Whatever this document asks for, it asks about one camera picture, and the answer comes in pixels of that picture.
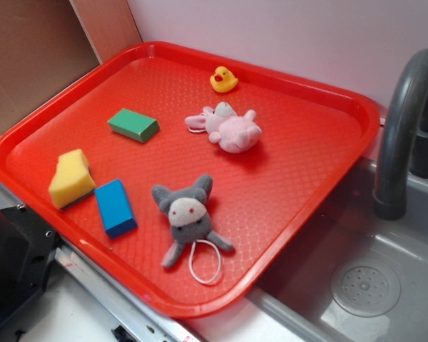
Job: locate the red plastic tray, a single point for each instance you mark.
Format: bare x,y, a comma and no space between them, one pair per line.
312,135

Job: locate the grey plush bunny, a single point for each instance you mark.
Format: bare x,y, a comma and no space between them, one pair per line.
190,223

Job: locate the brown cardboard box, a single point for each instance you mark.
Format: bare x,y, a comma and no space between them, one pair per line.
47,45

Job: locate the yellow sponge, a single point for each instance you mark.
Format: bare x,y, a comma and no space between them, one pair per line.
72,179

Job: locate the pink plush bunny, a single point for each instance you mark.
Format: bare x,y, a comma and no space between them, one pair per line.
233,133

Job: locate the blue rectangular block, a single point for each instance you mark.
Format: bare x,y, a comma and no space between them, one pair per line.
115,209

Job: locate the grey toy sink basin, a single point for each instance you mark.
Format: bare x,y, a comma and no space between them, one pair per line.
348,275

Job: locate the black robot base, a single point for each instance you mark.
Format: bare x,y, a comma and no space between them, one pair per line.
27,247

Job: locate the yellow rubber duck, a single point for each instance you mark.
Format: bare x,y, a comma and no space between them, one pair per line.
223,80

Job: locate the green rectangular block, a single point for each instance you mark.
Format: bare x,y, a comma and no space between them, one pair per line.
134,125

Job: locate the grey toy faucet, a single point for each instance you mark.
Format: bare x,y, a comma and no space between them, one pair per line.
404,145

